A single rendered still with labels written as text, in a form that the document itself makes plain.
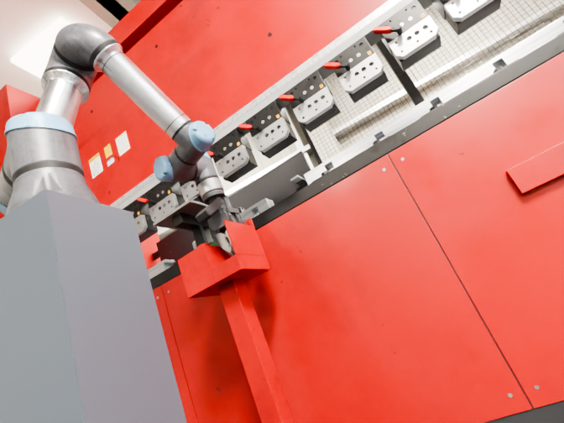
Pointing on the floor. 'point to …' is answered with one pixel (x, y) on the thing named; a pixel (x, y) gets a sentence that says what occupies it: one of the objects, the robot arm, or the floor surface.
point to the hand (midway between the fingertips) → (233, 253)
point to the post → (400, 75)
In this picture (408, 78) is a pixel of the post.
